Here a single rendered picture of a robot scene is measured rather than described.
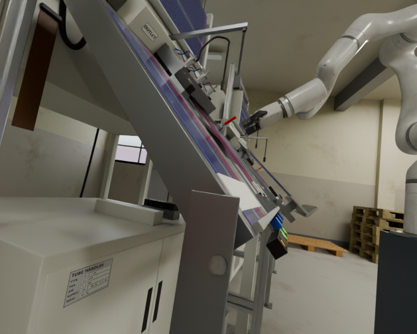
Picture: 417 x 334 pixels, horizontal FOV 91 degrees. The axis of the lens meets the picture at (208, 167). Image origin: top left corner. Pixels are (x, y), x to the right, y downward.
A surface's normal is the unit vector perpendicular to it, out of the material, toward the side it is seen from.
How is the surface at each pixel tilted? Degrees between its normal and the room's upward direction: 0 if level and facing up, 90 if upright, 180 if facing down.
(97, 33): 90
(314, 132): 90
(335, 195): 90
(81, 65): 90
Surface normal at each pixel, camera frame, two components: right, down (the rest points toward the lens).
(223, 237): -0.35, -0.15
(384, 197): -0.12, -0.12
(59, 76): 0.93, 0.10
